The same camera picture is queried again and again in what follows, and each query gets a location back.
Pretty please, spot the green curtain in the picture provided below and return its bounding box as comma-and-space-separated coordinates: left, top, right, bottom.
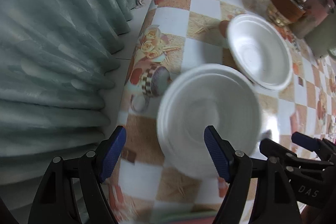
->
1, 0, 135, 165

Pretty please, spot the iced drink plastic cup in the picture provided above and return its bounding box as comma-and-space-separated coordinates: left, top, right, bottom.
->
266, 0, 306, 27

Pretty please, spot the large white paper bowl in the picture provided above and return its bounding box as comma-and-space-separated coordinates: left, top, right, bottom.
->
157, 64, 261, 178

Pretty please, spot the checkered patterned tablecloth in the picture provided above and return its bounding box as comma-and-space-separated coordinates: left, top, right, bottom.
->
109, 0, 335, 223

